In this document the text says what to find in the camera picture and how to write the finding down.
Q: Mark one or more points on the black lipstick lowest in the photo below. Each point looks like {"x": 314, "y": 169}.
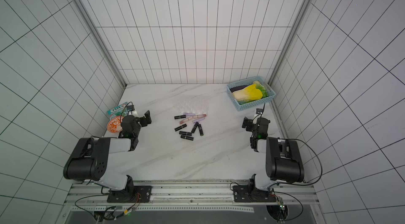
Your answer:
{"x": 187, "y": 137}

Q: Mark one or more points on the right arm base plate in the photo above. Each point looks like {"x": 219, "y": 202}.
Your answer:
{"x": 244, "y": 194}

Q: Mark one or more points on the dark purple toy eggplant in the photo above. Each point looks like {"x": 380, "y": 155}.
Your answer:
{"x": 238, "y": 88}

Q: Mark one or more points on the clear acrylic lipstick organizer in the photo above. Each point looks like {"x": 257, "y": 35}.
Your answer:
{"x": 197, "y": 104}

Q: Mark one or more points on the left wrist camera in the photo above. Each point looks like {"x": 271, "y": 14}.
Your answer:
{"x": 131, "y": 110}

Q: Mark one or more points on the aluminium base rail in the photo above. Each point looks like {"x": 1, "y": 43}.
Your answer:
{"x": 187, "y": 195}

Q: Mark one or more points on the teal plastic basket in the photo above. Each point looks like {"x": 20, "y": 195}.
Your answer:
{"x": 247, "y": 82}

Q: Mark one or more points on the orange patterned cup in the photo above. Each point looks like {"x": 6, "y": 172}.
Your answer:
{"x": 114, "y": 125}

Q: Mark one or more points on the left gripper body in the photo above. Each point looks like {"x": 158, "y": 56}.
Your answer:
{"x": 143, "y": 121}

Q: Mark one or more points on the lilac lip gloss tube lower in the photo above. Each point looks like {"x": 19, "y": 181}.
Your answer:
{"x": 198, "y": 120}

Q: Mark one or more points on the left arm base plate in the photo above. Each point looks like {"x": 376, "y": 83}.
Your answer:
{"x": 139, "y": 194}

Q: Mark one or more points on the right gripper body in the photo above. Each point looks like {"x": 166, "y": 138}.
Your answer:
{"x": 250, "y": 124}

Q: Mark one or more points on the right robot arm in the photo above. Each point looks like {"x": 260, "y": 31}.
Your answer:
{"x": 283, "y": 162}

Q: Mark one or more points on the green candy packet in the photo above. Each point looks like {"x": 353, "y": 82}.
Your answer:
{"x": 117, "y": 111}

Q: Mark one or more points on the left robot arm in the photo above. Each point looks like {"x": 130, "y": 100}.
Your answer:
{"x": 89, "y": 161}

